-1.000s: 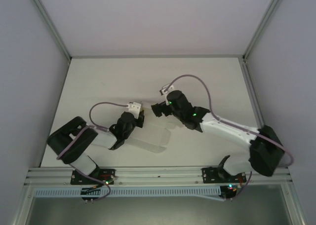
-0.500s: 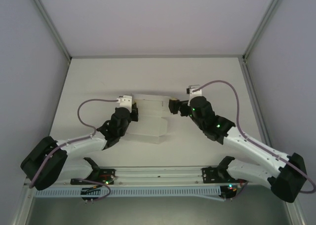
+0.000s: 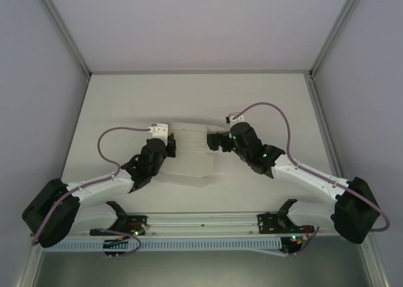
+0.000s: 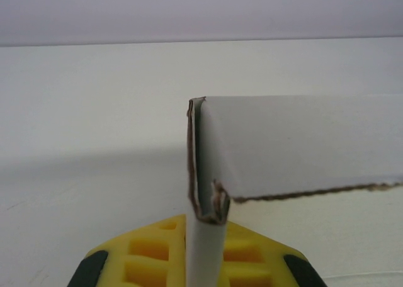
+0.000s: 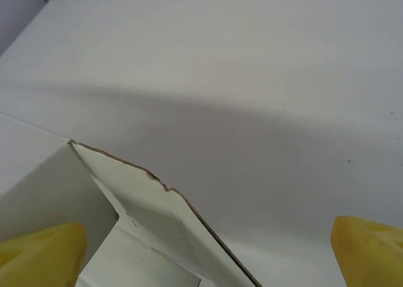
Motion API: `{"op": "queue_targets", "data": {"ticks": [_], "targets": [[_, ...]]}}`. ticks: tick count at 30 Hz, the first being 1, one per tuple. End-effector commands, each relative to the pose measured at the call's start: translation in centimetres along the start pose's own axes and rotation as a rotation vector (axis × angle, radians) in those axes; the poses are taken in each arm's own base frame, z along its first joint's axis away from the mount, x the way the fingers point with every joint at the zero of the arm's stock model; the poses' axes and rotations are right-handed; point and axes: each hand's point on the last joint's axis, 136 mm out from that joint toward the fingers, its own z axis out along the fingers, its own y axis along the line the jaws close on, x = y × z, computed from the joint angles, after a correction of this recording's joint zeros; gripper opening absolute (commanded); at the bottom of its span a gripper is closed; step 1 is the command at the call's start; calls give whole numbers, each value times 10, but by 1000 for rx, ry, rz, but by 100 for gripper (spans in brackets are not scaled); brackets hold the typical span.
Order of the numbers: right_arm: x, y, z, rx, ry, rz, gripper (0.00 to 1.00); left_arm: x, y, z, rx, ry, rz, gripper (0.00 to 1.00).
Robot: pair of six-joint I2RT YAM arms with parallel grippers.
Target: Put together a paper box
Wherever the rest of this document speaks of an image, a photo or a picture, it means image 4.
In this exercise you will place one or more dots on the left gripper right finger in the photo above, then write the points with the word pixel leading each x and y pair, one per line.
pixel 258 255

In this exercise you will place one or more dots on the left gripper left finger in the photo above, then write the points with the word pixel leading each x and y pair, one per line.
pixel 145 252

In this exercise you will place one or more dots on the white paper box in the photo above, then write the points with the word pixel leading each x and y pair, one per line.
pixel 283 142

